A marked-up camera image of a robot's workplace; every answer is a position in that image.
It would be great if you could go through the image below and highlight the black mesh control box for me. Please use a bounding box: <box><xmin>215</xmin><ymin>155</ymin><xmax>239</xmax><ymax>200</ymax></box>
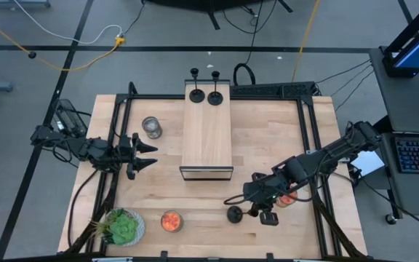
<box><xmin>54</xmin><ymin>98</ymin><xmax>89</xmax><ymax>138</ymax></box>

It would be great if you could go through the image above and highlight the thin black cable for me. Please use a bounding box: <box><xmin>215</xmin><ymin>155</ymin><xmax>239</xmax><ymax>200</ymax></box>
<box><xmin>330</xmin><ymin>64</ymin><xmax>373</xmax><ymax>98</ymax></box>
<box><xmin>315</xmin><ymin>59</ymin><xmax>372</xmax><ymax>84</ymax></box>
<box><xmin>334</xmin><ymin>69</ymin><xmax>375</xmax><ymax>112</ymax></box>

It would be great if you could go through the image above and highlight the black metal candlestick holder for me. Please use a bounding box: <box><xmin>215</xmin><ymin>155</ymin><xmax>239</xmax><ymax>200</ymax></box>
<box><xmin>188</xmin><ymin>67</ymin><xmax>207</xmax><ymax>104</ymax></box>
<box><xmin>226</xmin><ymin>204</ymin><xmax>260</xmax><ymax>225</ymax></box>
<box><xmin>207</xmin><ymin>70</ymin><xmax>224</xmax><ymax>107</ymax></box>

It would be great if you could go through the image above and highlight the black cable white connector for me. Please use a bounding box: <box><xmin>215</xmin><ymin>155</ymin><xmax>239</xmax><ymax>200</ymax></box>
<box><xmin>222</xmin><ymin>0</ymin><xmax>267</xmax><ymax>36</ymax></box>

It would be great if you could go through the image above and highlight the yellow pole with black base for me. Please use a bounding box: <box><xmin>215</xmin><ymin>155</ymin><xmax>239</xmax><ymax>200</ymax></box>
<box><xmin>291</xmin><ymin>0</ymin><xmax>322</xmax><ymax>83</ymax></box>

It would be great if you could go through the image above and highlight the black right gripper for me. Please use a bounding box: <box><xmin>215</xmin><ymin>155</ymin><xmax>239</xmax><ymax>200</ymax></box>
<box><xmin>243</xmin><ymin>172</ymin><xmax>282</xmax><ymax>227</ymax></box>

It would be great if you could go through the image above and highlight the yellow cable with plug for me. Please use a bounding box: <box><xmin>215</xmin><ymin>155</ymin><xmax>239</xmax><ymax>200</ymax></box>
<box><xmin>0</xmin><ymin>9</ymin><xmax>127</xmax><ymax>72</ymax></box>

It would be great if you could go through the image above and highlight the green succulent in white pot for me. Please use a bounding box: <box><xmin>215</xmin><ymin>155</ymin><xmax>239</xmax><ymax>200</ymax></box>
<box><xmin>89</xmin><ymin>207</ymin><xmax>146</xmax><ymax>247</ymax></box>

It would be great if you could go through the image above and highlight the black perforated power box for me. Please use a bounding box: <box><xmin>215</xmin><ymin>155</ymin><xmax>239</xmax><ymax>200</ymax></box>
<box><xmin>230</xmin><ymin>81</ymin><xmax>318</xmax><ymax>99</ymax></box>

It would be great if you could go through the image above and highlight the white paper sheet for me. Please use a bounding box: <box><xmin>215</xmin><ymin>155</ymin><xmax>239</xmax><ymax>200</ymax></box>
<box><xmin>348</xmin><ymin>148</ymin><xmax>386</xmax><ymax>178</ymax></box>

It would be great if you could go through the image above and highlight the grey desk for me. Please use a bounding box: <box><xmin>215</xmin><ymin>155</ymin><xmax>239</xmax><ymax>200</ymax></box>
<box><xmin>368</xmin><ymin>46</ymin><xmax>419</xmax><ymax>218</ymax></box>

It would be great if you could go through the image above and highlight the black floor cable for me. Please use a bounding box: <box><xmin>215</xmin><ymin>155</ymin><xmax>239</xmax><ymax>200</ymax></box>
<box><xmin>121</xmin><ymin>0</ymin><xmax>148</xmax><ymax>37</ymax></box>

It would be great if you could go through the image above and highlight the white floor cable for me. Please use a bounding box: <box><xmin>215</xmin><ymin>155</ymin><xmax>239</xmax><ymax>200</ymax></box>
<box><xmin>11</xmin><ymin>0</ymin><xmax>124</xmax><ymax>45</ymax></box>

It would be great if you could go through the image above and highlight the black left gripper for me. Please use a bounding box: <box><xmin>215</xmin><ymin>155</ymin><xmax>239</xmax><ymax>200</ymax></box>
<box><xmin>116</xmin><ymin>132</ymin><xmax>159</xmax><ymax>181</ymax></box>

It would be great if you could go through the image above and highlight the black looped cable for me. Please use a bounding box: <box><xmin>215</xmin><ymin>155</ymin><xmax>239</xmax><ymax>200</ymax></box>
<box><xmin>232</xmin><ymin>0</ymin><xmax>267</xmax><ymax>87</ymax></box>

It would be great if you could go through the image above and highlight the glass jar orange candle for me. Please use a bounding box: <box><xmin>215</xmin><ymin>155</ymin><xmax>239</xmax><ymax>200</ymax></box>
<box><xmin>160</xmin><ymin>210</ymin><xmax>184</xmax><ymax>234</ymax></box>
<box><xmin>276</xmin><ymin>191</ymin><xmax>299</xmax><ymax>209</ymax></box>

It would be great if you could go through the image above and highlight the wooden shelf black metal frame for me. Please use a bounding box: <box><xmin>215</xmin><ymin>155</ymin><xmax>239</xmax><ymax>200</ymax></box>
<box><xmin>178</xmin><ymin>79</ymin><xmax>235</xmax><ymax>182</ymax></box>

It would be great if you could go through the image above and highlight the black backlit keyboard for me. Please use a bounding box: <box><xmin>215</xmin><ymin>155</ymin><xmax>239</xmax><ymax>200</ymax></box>
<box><xmin>394</xmin><ymin>135</ymin><xmax>419</xmax><ymax>175</ymax></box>

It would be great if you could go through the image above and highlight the black aluminium table frame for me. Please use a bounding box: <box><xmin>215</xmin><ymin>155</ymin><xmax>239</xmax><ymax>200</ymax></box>
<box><xmin>65</xmin><ymin>82</ymin><xmax>369</xmax><ymax>261</ymax></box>

